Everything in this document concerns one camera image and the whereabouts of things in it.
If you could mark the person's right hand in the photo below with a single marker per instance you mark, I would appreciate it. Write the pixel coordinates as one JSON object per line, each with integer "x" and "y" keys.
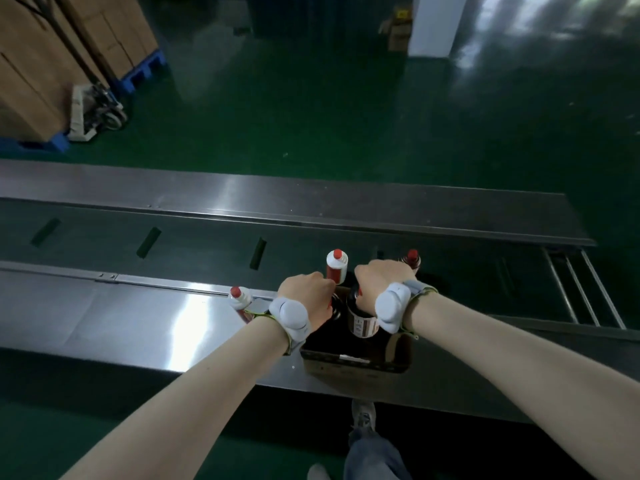
{"x": 382, "y": 275}

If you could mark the person's left hand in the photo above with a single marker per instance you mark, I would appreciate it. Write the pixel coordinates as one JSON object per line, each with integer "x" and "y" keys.
{"x": 302, "y": 290}

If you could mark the person's left fingers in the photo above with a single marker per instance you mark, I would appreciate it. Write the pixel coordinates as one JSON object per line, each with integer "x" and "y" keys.
{"x": 327, "y": 300}

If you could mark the person's right fingers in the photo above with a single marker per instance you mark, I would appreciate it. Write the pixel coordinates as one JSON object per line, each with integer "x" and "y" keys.
{"x": 361, "y": 290}

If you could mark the brown label bottle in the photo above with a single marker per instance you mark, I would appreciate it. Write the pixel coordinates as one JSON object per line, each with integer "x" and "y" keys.
{"x": 363, "y": 322}

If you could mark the person's left forearm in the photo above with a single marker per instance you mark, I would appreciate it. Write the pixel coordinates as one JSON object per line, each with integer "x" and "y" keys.
{"x": 200, "y": 394}

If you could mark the person's right forearm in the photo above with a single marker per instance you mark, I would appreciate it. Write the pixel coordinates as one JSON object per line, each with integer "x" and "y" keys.
{"x": 520, "y": 374}

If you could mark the white right wrist tracker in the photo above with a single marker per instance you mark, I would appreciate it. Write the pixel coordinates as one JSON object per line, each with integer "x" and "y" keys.
{"x": 391, "y": 304}

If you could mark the white wrist tracker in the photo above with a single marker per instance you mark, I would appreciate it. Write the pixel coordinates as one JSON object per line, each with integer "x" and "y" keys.
{"x": 391, "y": 304}
{"x": 291, "y": 314}

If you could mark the white bottle with red cap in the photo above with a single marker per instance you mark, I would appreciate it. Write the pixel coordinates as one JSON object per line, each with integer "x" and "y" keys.
{"x": 336, "y": 264}
{"x": 241, "y": 298}

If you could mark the white left wrist tracker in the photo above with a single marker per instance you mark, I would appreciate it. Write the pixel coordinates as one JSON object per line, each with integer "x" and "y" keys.
{"x": 291, "y": 314}

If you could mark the dark bottle with red cap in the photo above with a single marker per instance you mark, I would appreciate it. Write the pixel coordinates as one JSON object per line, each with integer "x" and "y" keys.
{"x": 413, "y": 260}

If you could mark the dark cardboard box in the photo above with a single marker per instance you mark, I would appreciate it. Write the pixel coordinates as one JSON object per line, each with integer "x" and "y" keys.
{"x": 357, "y": 355}

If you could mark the person's grey shoe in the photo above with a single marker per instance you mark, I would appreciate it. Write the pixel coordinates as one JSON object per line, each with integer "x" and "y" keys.
{"x": 318, "y": 472}
{"x": 363, "y": 413}

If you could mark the person's blue jeans leg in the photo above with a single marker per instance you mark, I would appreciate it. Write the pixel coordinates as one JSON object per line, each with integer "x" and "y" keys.
{"x": 375, "y": 457}

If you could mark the steel conveyor belt line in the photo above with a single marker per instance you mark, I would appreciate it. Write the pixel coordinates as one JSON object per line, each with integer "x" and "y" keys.
{"x": 150, "y": 274}

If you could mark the steel roller track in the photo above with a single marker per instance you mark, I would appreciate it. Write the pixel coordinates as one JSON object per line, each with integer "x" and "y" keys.
{"x": 582, "y": 287}

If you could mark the open cardboard box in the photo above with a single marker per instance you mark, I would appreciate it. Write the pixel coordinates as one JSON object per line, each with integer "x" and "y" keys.
{"x": 398, "y": 32}

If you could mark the white pillar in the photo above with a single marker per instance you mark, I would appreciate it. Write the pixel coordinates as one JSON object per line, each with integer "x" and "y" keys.
{"x": 436, "y": 24}

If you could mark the blue plastic pallet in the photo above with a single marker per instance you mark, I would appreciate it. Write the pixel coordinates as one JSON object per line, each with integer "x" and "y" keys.
{"x": 40, "y": 143}
{"x": 142, "y": 69}

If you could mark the white pallet jack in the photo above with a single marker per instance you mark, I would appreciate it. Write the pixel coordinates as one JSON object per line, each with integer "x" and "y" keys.
{"x": 92, "y": 112}

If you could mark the low stack of cardboard boxes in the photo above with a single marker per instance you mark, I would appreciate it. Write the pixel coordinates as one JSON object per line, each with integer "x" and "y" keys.
{"x": 117, "y": 29}

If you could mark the tall stack of cardboard boxes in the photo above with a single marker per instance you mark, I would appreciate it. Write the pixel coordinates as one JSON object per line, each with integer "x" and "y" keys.
{"x": 30, "y": 69}

